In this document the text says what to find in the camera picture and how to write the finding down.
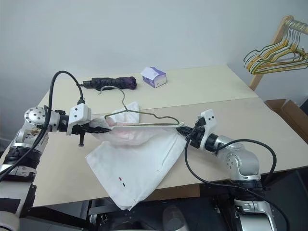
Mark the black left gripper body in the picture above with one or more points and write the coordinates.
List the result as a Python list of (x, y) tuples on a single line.
[(81, 130)]

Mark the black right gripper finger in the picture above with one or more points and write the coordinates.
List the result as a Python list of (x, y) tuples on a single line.
[(185, 136), (184, 130)]

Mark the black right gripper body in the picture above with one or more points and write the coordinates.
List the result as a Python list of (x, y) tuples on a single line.
[(196, 134)]

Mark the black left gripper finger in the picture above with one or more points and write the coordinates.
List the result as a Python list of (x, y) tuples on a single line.
[(98, 132), (98, 129)]

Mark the white cloth garment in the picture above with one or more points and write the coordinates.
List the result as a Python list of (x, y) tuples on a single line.
[(134, 163)]

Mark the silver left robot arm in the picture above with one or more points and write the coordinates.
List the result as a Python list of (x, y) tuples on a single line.
[(36, 115)]

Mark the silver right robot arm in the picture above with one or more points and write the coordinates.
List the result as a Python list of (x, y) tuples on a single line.
[(243, 161)]

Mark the black folded umbrella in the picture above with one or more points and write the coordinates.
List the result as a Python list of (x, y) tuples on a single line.
[(115, 82)]

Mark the purple tissue box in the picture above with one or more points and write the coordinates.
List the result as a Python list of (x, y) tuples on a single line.
[(158, 78)]

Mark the white tissue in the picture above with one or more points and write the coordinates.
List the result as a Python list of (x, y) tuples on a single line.
[(148, 72)]

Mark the grey rounded shape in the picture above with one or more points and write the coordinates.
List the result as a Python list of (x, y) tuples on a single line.
[(175, 219)]

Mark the brown cardboard box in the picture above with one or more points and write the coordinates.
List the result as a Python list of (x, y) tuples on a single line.
[(291, 115)]

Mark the wooden garment rack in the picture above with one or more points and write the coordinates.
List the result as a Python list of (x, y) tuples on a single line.
[(279, 31)]

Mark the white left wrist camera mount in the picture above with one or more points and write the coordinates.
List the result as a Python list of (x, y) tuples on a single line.
[(79, 113)]

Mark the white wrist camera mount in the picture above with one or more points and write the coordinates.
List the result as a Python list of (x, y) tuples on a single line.
[(209, 118), (79, 113)]

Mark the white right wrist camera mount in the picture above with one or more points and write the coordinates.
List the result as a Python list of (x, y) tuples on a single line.
[(209, 118)]

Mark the black table frame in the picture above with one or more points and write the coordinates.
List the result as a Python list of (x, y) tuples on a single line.
[(96, 207)]

